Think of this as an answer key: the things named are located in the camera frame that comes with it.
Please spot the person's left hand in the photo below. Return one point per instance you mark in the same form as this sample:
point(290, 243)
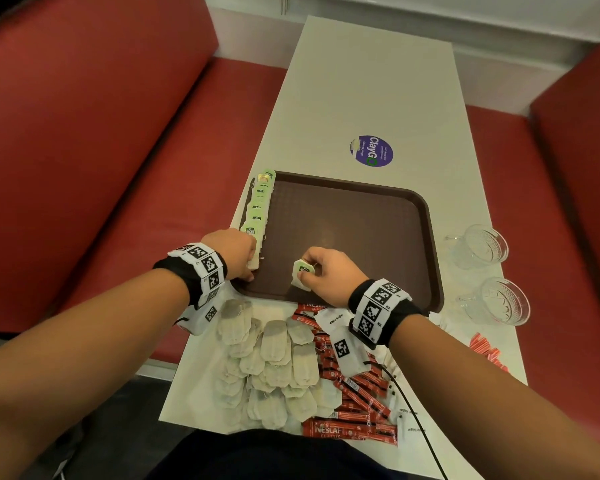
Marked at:
point(230, 252)

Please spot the person's right hand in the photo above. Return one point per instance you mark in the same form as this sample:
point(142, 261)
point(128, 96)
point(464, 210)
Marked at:
point(332, 277)

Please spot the person's left fingers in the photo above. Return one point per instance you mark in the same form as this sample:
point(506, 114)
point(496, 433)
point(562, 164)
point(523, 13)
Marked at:
point(249, 254)

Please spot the person's right thumb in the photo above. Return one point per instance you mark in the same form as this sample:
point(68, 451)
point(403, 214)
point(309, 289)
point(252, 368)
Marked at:
point(304, 276)

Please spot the single green-tagged tea bag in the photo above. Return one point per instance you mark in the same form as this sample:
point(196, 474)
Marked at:
point(302, 268)

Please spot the person's left forearm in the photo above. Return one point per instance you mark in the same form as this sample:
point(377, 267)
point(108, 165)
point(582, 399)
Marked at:
point(80, 364)

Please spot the person's right forearm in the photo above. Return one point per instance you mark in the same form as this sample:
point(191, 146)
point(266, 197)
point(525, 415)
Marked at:
point(480, 409)

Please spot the row of green-tagged tea bags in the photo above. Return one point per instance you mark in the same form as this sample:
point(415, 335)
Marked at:
point(258, 209)

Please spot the left marker wristband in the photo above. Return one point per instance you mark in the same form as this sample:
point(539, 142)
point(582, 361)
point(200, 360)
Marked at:
point(202, 267)

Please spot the marker wristband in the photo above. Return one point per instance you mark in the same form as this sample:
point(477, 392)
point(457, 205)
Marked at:
point(202, 267)
point(377, 309)

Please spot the brown plastic tray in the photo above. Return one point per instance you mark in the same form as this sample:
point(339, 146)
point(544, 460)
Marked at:
point(355, 229)

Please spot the right marker wristband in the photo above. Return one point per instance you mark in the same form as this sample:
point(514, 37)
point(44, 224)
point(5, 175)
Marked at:
point(377, 309)

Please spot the pile of loose tea bags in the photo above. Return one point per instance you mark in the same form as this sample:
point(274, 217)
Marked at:
point(275, 364)

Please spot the pile of red coffee sachets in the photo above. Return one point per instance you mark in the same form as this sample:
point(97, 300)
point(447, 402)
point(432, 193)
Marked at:
point(360, 394)

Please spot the round purple sticker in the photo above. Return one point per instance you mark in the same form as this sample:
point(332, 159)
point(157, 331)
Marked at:
point(372, 151)

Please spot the clear glass cup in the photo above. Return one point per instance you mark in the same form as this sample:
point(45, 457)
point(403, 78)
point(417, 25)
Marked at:
point(480, 247)
point(500, 302)

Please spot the person's dark trousers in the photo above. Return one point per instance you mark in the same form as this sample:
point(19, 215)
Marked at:
point(280, 457)

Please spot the red upholstered bench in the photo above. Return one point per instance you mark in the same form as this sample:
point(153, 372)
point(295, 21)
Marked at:
point(90, 144)
point(570, 234)

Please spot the heap of red stir sticks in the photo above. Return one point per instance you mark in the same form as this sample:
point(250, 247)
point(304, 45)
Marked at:
point(487, 350)

